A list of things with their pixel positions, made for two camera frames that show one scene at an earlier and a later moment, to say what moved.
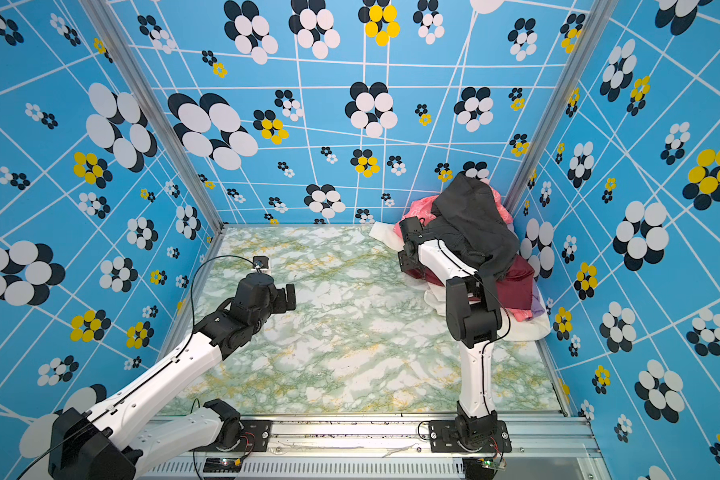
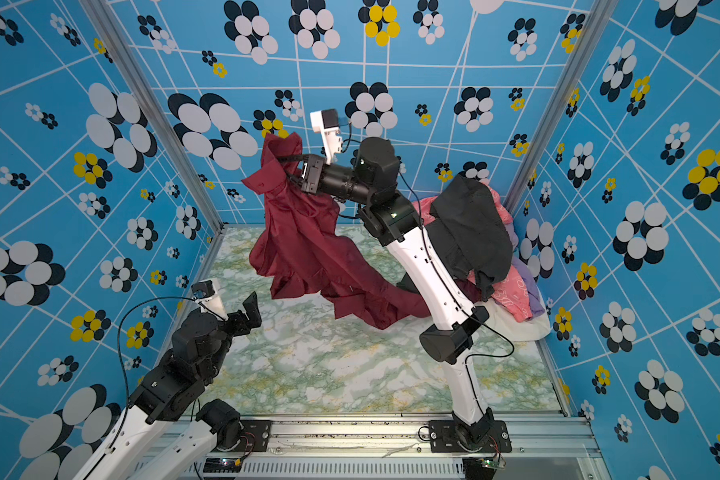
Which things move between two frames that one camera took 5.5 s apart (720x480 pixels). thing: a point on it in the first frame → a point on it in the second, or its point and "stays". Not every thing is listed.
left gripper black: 280,296 → 252,310
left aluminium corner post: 159,111 stays
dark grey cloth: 468,221 stays
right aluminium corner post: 587,34 stays
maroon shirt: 514,290 → 304,247
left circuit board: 222,465 stays
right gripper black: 405,264 → 323,175
